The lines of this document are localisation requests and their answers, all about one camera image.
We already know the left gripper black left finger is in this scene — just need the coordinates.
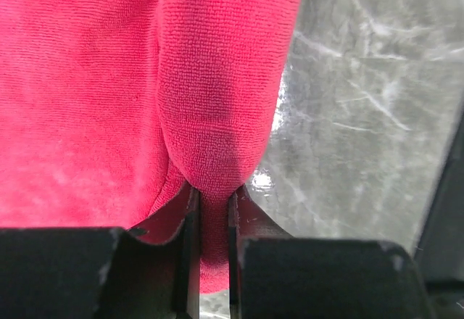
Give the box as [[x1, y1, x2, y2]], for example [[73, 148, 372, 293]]
[[1, 184, 199, 318]]

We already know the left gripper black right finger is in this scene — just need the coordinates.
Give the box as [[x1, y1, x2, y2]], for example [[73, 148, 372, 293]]
[[228, 187, 435, 318]]

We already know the red towel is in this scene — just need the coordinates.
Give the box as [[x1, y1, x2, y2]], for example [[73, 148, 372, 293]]
[[1, 0, 301, 293]]

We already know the black base beam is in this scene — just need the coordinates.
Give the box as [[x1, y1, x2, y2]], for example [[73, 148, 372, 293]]
[[415, 120, 463, 318]]

